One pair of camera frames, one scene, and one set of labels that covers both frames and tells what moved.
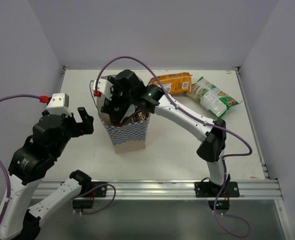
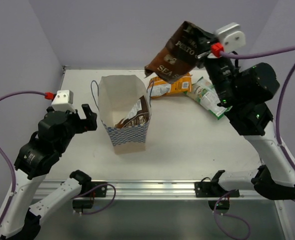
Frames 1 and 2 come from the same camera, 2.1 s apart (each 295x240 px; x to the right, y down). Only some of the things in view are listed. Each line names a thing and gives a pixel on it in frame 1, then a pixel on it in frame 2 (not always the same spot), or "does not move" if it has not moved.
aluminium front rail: (258, 189) does not move
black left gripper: (75, 124) does not move
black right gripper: (109, 106) -> (210, 59)
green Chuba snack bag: (212, 96) does not move
